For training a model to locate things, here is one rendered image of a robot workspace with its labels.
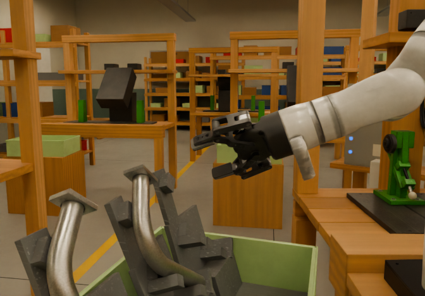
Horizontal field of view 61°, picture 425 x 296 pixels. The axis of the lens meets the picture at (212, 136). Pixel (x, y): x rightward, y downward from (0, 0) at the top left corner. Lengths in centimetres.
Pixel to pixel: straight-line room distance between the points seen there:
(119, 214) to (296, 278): 50
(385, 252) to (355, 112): 61
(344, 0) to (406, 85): 1124
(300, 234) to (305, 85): 65
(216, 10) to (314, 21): 1016
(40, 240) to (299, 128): 39
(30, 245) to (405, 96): 54
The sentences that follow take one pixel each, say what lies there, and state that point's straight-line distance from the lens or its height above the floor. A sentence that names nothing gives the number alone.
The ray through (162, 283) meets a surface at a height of 101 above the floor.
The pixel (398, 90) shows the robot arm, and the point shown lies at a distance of 57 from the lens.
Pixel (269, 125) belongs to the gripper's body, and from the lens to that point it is 57.
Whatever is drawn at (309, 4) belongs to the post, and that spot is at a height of 166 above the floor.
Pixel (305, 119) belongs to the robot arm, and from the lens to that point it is 56.
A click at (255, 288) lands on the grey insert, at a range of 97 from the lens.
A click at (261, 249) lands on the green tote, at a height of 94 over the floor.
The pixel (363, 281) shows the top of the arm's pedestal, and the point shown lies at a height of 85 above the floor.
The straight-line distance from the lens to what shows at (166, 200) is 81.
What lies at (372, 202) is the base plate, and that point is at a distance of 154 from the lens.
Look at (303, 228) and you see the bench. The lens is 168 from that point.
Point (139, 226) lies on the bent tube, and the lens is 61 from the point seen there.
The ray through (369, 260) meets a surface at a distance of 110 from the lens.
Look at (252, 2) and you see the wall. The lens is 1163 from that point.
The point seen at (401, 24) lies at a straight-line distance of 167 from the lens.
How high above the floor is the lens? 134
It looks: 8 degrees down
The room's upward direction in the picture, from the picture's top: straight up
